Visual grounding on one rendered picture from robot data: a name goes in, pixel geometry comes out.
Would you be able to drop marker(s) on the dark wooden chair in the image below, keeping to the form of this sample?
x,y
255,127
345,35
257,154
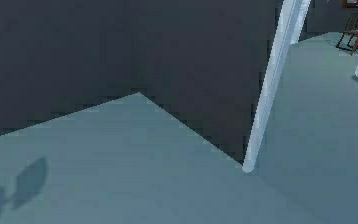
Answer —
x,y
350,31

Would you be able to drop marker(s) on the brown framed window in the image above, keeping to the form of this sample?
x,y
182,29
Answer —
x,y
357,3

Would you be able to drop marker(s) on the white door frame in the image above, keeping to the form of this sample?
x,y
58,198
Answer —
x,y
273,83

